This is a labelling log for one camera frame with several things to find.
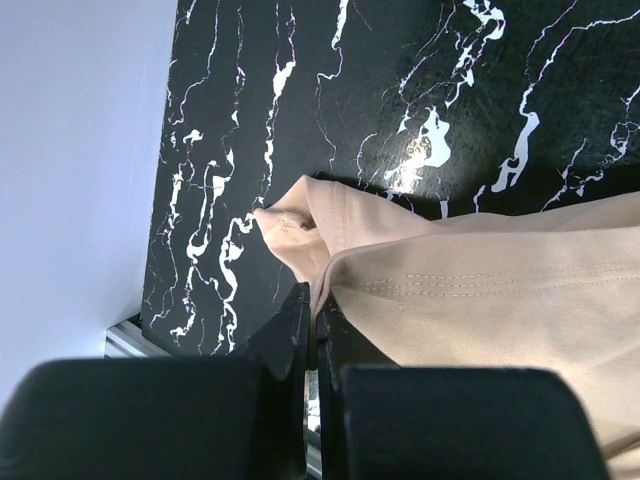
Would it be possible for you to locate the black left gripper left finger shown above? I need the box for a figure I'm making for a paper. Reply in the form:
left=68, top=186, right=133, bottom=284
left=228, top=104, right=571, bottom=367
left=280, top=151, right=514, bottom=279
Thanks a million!
left=1, top=283, right=310, bottom=479

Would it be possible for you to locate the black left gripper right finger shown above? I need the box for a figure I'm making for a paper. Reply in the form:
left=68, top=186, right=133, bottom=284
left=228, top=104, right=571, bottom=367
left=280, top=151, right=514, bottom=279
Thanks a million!
left=317, top=299, right=609, bottom=479

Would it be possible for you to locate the beige t-shirt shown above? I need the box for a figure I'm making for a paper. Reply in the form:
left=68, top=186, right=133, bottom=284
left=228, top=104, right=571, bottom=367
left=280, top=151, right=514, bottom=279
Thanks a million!
left=254, top=176, right=639, bottom=479

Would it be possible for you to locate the aluminium frame rail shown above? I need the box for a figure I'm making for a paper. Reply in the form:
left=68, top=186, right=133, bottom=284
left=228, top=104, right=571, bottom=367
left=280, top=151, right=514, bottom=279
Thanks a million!
left=104, top=314, right=169, bottom=358

